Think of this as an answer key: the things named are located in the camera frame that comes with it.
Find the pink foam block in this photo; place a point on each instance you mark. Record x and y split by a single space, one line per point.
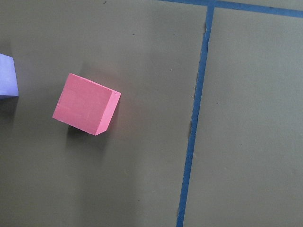
86 105

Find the purple foam block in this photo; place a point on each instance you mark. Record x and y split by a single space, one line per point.
8 79

